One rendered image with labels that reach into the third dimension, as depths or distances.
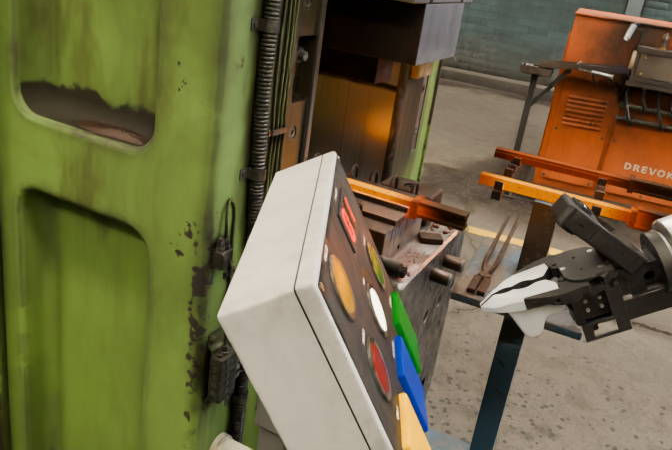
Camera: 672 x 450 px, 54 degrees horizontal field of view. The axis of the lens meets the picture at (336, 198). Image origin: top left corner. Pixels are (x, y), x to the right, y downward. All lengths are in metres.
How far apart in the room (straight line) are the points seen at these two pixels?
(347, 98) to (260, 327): 1.06
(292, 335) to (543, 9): 8.23
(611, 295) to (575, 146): 3.89
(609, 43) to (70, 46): 3.86
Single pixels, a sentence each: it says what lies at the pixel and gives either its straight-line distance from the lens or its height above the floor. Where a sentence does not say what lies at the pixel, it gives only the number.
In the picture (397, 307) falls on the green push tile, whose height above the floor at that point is 1.04.
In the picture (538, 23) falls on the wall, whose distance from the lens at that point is 8.64.
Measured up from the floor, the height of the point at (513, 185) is 0.99.
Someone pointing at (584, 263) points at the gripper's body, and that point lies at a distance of 0.80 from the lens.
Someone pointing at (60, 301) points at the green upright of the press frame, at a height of 0.77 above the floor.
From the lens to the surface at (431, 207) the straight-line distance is 1.21.
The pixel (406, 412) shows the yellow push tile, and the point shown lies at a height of 1.04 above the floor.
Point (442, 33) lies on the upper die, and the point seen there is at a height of 1.32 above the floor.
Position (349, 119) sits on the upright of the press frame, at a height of 1.07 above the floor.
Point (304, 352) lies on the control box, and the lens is 0.51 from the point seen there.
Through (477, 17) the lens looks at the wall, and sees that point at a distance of 8.73.
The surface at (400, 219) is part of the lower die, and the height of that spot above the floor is 0.99.
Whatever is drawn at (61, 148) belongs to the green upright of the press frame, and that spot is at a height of 1.09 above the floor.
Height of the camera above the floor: 1.43
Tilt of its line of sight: 21 degrees down
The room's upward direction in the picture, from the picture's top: 8 degrees clockwise
